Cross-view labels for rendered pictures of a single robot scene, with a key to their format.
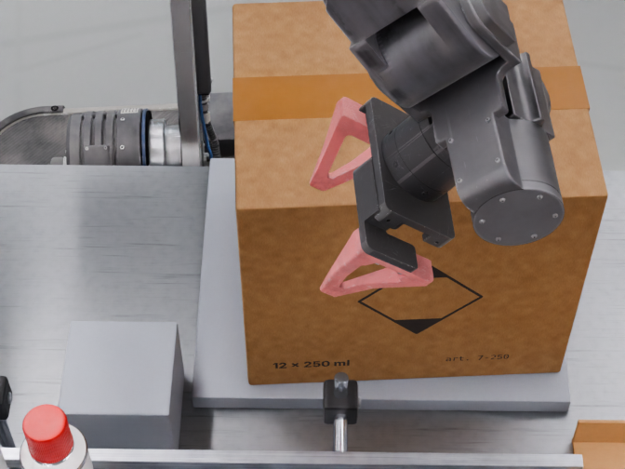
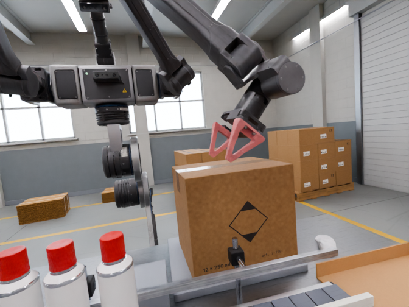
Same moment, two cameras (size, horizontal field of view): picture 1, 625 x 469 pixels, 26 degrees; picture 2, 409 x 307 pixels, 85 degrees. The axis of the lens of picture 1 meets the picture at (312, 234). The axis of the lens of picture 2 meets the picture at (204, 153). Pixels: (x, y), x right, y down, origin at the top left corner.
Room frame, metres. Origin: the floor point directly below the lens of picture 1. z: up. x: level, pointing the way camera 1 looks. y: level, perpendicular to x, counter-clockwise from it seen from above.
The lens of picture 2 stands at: (0.16, 0.12, 1.22)
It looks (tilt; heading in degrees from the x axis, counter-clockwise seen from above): 5 degrees down; 347
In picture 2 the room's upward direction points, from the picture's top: 5 degrees counter-clockwise
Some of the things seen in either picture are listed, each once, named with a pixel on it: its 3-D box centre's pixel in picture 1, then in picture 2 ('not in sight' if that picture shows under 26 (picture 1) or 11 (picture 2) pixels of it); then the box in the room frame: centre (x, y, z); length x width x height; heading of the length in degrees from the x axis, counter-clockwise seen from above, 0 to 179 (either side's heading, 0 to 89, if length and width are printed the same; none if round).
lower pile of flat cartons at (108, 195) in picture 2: not in sight; (120, 193); (5.11, 0.92, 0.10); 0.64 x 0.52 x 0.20; 91
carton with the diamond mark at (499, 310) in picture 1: (401, 193); (229, 208); (0.80, -0.08, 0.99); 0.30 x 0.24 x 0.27; 93
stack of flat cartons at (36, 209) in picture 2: not in sight; (45, 207); (4.54, 2.09, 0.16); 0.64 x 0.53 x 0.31; 98
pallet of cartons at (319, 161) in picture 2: not in sight; (308, 159); (3.67, -2.57, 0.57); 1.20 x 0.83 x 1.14; 96
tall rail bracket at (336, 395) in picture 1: (340, 448); (241, 280); (0.57, -0.03, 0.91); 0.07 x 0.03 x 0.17; 179
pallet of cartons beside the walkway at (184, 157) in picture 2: not in sight; (201, 173); (4.36, -0.73, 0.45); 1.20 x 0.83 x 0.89; 5
